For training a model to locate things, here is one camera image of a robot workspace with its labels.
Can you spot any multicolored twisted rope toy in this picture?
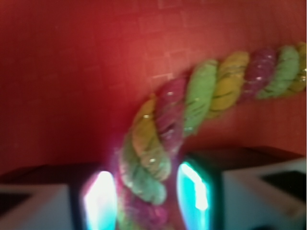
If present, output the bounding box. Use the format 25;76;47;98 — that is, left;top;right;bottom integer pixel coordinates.
117;42;307;230

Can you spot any red plastic tray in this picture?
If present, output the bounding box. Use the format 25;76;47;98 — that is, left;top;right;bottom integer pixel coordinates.
0;0;307;173

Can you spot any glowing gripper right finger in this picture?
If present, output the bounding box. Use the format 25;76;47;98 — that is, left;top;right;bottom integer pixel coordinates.
177;158;307;230

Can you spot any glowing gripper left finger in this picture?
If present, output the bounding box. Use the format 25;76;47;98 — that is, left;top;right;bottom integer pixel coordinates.
0;163;117;230

